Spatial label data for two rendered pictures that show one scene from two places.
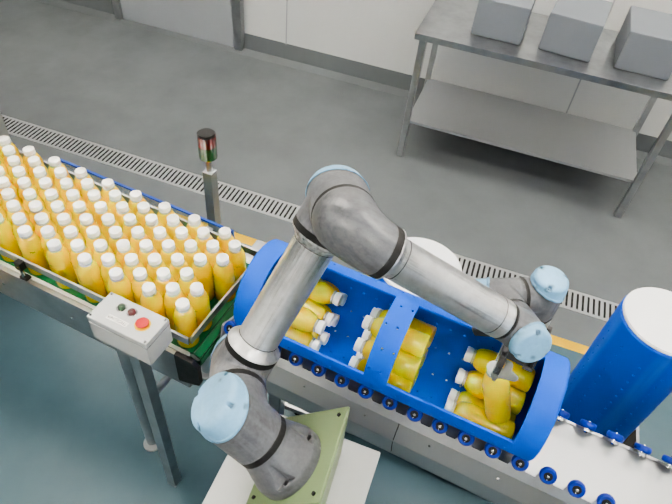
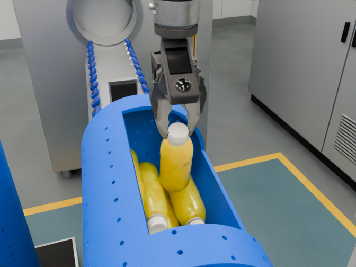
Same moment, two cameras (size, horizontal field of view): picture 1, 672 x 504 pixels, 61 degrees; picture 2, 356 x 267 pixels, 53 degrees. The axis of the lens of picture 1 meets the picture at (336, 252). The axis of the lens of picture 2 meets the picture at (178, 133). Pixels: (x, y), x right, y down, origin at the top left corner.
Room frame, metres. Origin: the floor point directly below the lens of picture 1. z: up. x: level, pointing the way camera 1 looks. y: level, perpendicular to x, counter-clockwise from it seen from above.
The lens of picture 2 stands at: (1.13, 0.05, 1.59)
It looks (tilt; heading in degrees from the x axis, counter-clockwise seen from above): 33 degrees down; 236
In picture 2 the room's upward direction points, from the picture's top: straight up
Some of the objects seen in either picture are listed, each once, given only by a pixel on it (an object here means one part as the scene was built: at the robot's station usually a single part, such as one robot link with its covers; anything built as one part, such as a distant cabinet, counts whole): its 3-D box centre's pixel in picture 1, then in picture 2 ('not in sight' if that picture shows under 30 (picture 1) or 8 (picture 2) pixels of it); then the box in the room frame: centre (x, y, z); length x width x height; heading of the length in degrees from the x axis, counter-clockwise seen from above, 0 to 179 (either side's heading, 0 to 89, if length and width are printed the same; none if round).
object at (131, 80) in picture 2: not in sight; (124, 99); (0.65, -1.00, 1.00); 0.10 x 0.04 x 0.15; 159
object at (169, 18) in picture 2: not in sight; (174, 11); (0.81, -0.44, 1.45); 0.08 x 0.08 x 0.05
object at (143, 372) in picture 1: (158, 422); not in sight; (0.92, 0.55, 0.50); 0.04 x 0.04 x 1.00; 69
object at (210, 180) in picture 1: (219, 273); not in sight; (1.59, 0.48, 0.55); 0.04 x 0.04 x 1.10; 69
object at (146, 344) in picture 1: (130, 328); not in sight; (0.92, 0.55, 1.05); 0.20 x 0.10 x 0.10; 69
